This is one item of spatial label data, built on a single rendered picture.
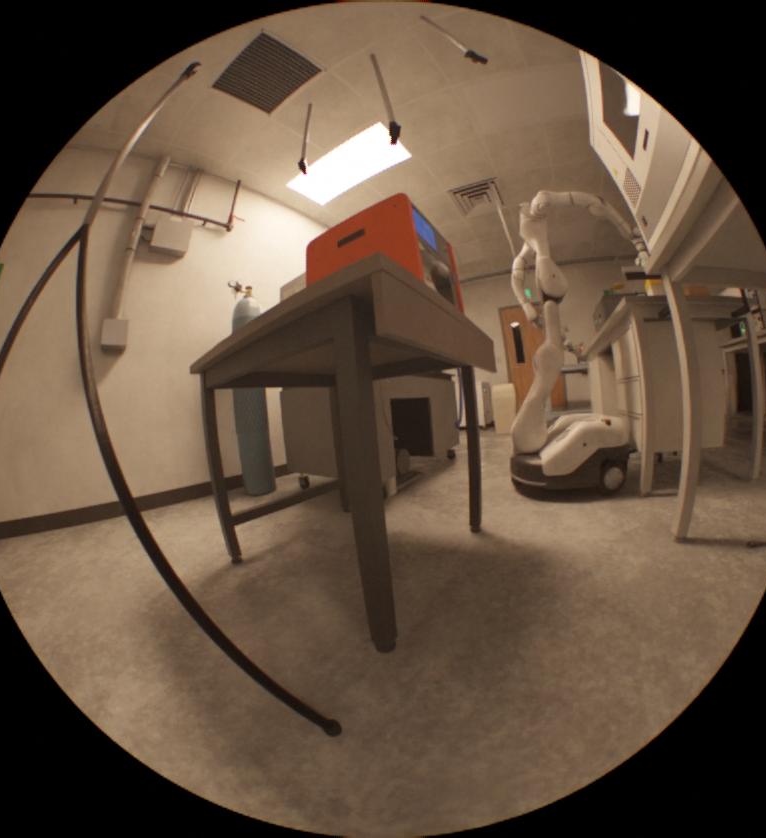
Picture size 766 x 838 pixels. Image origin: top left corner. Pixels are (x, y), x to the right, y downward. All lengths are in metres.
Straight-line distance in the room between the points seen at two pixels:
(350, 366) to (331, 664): 0.58
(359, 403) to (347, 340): 0.10
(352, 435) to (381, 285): 0.22
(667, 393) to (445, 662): 1.41
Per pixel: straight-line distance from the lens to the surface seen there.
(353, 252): 0.89
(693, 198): 0.77
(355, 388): 0.40
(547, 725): 0.56
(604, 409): 2.54
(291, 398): 1.79
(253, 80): 2.50
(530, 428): 1.44
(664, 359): 1.55
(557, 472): 1.34
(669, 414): 1.56
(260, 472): 1.89
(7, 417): 2.16
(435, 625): 0.69
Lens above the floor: 0.50
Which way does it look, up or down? 2 degrees down
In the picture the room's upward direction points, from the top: 5 degrees counter-clockwise
